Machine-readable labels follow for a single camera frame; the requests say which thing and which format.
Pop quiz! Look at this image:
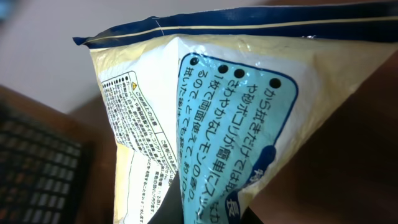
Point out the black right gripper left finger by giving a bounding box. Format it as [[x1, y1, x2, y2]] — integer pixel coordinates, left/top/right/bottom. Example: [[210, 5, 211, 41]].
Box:
[[148, 173, 184, 224]]

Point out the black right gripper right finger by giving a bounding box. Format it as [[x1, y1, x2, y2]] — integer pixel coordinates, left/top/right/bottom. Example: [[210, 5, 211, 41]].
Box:
[[241, 207, 264, 224]]

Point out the grey plastic basket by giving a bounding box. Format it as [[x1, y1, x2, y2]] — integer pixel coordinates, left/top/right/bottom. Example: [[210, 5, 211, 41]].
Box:
[[0, 102, 91, 224]]

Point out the cream snack bag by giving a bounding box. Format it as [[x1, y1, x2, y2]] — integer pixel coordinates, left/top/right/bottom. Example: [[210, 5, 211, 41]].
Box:
[[74, 1, 397, 223]]

